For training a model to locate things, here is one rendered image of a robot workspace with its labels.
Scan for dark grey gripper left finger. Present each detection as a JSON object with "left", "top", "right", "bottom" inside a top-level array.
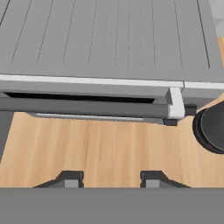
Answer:
[{"left": 33, "top": 170, "right": 85, "bottom": 189}]

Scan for black round object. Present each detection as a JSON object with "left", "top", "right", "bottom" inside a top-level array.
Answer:
[{"left": 192, "top": 100, "right": 224, "bottom": 156}]

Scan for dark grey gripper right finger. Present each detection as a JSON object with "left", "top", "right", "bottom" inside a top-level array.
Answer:
[{"left": 139, "top": 170, "right": 192, "bottom": 189}]

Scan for grey ribbed appliance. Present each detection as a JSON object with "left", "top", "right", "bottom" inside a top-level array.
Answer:
[{"left": 0, "top": 0, "right": 224, "bottom": 127}]

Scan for grey bar handle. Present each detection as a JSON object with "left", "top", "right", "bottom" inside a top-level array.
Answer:
[{"left": 0, "top": 87, "right": 186, "bottom": 121}]

